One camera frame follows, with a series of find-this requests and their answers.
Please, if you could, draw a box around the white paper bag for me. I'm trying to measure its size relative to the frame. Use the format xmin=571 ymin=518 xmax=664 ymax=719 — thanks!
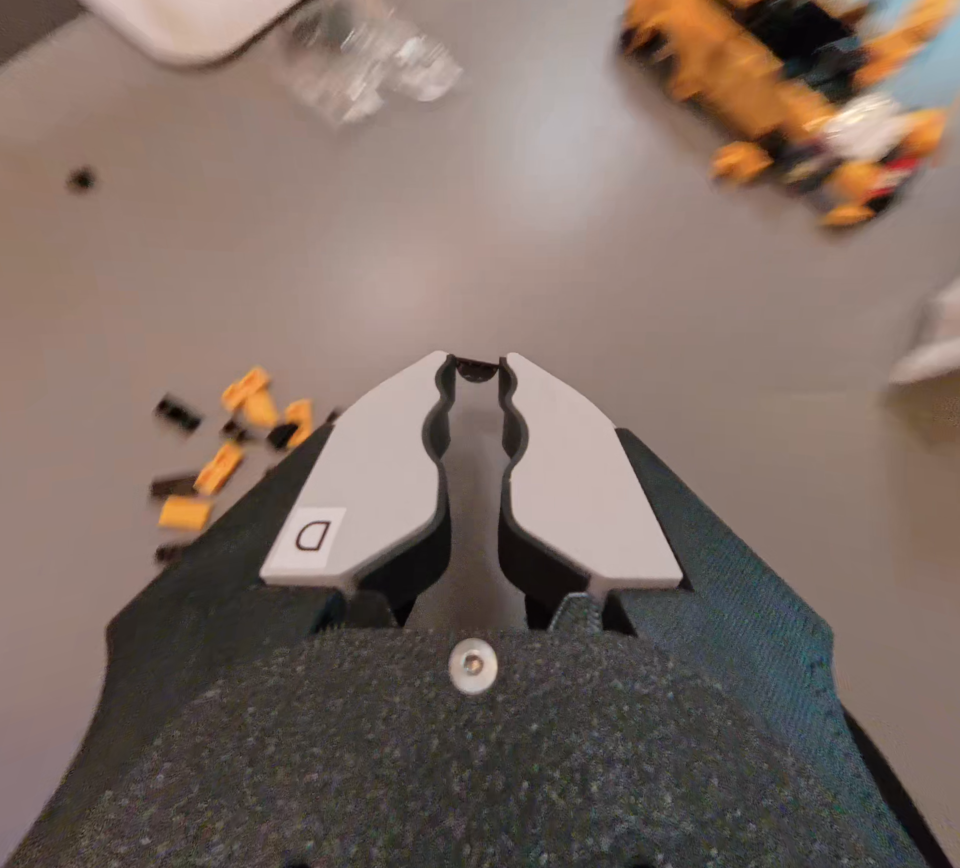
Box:
xmin=888 ymin=281 xmax=960 ymax=387

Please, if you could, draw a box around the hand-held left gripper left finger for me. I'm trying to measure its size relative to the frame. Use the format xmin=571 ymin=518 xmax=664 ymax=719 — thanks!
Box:
xmin=258 ymin=350 xmax=456 ymax=625

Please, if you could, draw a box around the yellow lego car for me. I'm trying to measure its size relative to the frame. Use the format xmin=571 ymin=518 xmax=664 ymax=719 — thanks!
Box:
xmin=617 ymin=0 xmax=952 ymax=230

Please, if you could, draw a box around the clear plastic bag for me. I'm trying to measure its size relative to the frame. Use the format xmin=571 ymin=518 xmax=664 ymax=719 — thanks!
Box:
xmin=276 ymin=0 xmax=464 ymax=128

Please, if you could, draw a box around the pile of small lego pieces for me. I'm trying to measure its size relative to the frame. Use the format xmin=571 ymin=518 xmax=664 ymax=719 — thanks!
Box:
xmin=148 ymin=365 xmax=340 ymax=563

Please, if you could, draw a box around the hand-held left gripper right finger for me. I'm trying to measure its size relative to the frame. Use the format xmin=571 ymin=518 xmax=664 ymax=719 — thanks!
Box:
xmin=498 ymin=352 xmax=685 ymax=628

